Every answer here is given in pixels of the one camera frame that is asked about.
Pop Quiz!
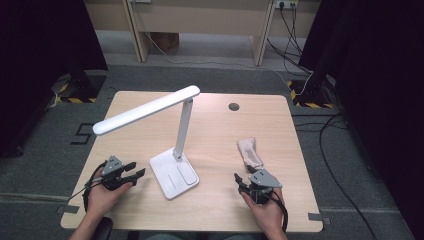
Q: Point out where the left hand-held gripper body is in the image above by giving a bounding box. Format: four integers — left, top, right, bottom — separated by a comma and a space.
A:
99, 155, 138, 192

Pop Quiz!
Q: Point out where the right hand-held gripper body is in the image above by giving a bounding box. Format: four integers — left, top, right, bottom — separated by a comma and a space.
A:
248, 168, 284, 205

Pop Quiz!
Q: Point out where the beige cloth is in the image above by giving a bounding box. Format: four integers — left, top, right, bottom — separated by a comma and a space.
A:
236, 137, 264, 170

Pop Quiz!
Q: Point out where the white desk lamp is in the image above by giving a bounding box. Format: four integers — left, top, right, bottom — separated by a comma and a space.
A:
92, 84, 201, 201

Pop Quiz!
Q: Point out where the person's left hand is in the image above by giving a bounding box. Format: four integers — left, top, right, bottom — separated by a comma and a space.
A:
87, 166, 134, 219

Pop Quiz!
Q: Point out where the person's right hand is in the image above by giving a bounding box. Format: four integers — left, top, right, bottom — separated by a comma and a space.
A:
240, 187, 285, 234

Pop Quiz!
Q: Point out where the grey tape piece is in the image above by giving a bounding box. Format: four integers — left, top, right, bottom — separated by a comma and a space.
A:
307, 212, 332, 225
56, 204, 80, 215

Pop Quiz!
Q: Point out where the black chair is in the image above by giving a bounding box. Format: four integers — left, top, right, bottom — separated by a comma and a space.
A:
91, 217, 114, 240

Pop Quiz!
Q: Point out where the striped black stand base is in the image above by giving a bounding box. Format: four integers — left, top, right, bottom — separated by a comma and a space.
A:
287, 74, 336, 109
49, 71, 108, 104

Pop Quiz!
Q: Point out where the black curtain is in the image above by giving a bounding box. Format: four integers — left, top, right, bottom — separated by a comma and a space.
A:
298, 0, 424, 240
0, 0, 109, 158

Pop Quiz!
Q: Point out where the brown cardboard box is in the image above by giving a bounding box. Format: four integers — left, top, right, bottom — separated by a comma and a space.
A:
149, 32, 180, 53

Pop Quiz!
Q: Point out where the left hand-held gripper black cable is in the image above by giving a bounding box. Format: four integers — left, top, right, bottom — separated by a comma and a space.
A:
68, 161, 108, 213

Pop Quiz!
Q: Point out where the hand-held gripper black cable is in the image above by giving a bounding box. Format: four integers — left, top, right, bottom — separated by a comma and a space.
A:
68, 161, 108, 213
269, 191, 290, 233

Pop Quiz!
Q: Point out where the right hand-held gripper black cable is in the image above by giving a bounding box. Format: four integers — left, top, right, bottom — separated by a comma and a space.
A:
269, 191, 290, 233

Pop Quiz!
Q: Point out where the thick black floor cable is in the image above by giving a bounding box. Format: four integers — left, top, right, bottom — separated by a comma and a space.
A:
319, 113, 378, 240

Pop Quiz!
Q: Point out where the thin black floor cable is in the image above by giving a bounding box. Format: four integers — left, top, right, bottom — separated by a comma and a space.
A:
293, 113, 348, 132

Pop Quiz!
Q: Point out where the black power cable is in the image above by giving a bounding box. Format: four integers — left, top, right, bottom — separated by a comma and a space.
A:
266, 36, 313, 74
278, 4, 304, 56

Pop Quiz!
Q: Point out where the long white floor cable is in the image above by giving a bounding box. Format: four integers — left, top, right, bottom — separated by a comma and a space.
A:
143, 31, 294, 92

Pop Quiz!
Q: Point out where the white wall socket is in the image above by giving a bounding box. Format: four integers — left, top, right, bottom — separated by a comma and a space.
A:
275, 0, 299, 9

